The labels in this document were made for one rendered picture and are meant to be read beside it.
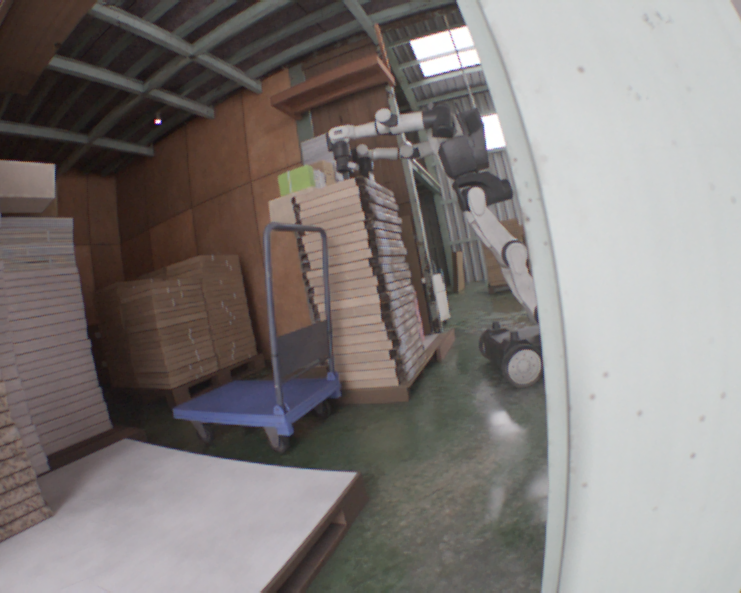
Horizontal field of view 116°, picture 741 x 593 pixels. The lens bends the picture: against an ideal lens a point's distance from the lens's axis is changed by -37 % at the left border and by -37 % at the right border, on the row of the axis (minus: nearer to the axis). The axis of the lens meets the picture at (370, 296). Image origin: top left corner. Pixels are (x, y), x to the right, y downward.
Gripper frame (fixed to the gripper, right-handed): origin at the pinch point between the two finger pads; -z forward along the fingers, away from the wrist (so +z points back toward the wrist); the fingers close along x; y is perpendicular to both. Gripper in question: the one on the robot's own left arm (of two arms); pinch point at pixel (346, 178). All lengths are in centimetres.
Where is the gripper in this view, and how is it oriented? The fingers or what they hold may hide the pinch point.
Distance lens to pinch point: 185.0
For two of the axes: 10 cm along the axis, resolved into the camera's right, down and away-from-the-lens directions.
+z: -1.8, -9.8, -0.5
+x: -3.5, 1.1, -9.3
